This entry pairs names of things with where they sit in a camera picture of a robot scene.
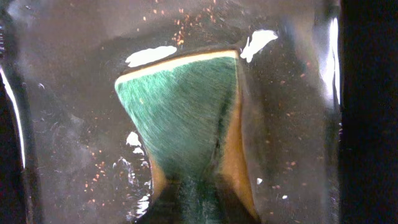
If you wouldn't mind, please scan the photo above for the black water tray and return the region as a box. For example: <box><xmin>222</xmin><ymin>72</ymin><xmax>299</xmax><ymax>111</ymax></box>
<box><xmin>0</xmin><ymin>0</ymin><xmax>398</xmax><ymax>224</ymax></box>

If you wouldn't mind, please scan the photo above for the green yellow sponge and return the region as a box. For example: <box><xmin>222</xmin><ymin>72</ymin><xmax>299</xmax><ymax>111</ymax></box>
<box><xmin>114</xmin><ymin>50</ymin><xmax>259</xmax><ymax>223</ymax></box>

